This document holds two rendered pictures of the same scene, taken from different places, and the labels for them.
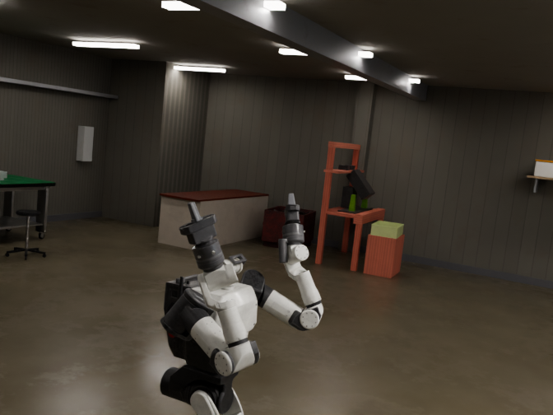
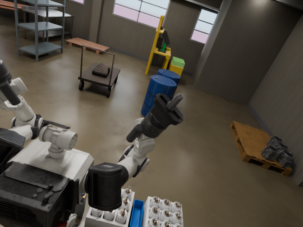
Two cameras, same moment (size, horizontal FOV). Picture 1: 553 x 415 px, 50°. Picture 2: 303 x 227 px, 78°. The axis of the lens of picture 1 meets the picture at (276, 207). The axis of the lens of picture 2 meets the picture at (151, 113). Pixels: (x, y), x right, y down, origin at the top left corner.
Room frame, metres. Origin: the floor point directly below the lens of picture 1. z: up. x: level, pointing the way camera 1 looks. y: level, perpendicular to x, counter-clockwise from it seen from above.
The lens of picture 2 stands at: (2.15, 0.73, 1.93)
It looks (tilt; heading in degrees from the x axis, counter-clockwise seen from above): 29 degrees down; 243
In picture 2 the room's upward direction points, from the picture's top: 18 degrees clockwise
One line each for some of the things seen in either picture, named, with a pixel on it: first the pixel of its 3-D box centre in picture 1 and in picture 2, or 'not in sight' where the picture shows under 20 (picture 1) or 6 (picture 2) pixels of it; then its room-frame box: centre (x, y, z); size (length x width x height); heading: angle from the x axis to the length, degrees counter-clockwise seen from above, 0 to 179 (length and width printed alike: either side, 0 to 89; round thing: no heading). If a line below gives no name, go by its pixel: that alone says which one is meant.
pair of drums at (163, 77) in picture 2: not in sight; (161, 93); (0.35, -2.60, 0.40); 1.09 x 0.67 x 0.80; 69
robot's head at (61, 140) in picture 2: (227, 270); (59, 139); (2.17, 0.16, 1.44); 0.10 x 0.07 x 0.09; 154
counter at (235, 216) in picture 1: (216, 216); not in sight; (10.60, 1.05, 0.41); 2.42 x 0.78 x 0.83; 154
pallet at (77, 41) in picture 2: not in sight; (89, 45); (1.63, -6.67, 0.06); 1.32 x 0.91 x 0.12; 154
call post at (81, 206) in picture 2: not in sight; (80, 204); (1.98, -0.40, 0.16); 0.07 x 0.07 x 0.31; 66
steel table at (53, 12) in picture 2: not in sight; (51, 24); (2.88, -6.82, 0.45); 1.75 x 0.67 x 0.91; 64
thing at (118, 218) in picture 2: not in sight; (121, 219); (1.62, -0.20, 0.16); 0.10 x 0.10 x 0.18
